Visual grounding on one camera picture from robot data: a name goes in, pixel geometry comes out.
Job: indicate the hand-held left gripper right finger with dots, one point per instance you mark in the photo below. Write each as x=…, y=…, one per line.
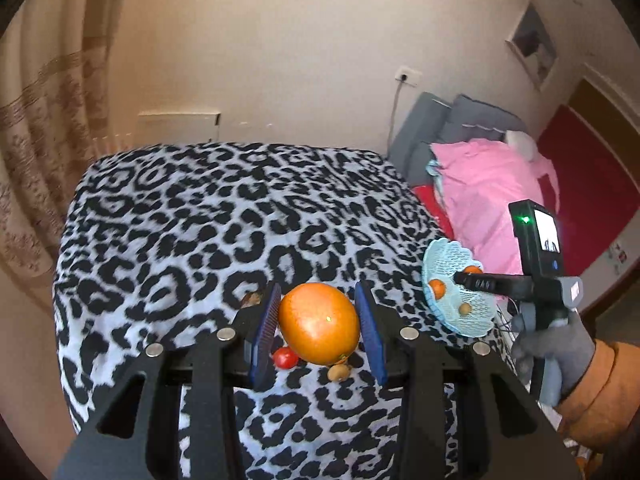
x=370, y=330

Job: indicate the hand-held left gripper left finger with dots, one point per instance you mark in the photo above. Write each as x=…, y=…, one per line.
x=265, y=330

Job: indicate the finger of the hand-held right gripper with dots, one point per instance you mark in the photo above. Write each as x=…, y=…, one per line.
x=480, y=282

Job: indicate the small mandarin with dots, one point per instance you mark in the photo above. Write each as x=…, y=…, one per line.
x=472, y=270
x=438, y=289

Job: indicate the brown kiwi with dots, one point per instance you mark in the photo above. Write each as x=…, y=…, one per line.
x=465, y=309
x=339, y=372

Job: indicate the dark brown round fruit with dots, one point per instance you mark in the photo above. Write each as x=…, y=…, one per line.
x=250, y=300

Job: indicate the small red tomato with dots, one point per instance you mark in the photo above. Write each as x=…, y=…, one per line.
x=285, y=358

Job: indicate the light blue plastic basket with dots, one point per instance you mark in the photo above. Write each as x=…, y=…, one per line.
x=450, y=260

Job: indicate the large orange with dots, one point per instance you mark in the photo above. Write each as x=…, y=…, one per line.
x=320, y=322

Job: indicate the person's right forearm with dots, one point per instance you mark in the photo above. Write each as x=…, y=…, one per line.
x=600, y=400

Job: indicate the person's right hand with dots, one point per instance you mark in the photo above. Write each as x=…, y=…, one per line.
x=575, y=355

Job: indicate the red padded panel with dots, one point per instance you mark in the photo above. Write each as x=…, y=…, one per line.
x=590, y=185

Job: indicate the pink blanket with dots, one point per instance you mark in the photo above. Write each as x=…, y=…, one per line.
x=485, y=185

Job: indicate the white fluffy pillow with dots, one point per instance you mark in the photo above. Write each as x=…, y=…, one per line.
x=522, y=144

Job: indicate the light blue cloth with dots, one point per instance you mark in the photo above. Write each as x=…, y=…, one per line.
x=436, y=172

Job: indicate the leopard print tablecloth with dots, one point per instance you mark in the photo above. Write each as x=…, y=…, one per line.
x=200, y=220

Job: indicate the grey sofa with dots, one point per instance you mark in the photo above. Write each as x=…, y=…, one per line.
x=417, y=125

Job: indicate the beige patterned curtain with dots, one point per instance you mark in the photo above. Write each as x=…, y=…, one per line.
x=40, y=135

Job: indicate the brown wooden frame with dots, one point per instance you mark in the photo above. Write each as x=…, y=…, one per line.
x=600, y=95

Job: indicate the framed wall picture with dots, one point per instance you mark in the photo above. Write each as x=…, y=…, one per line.
x=535, y=45

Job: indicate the white wall outlet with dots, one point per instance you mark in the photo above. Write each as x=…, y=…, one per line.
x=407, y=76

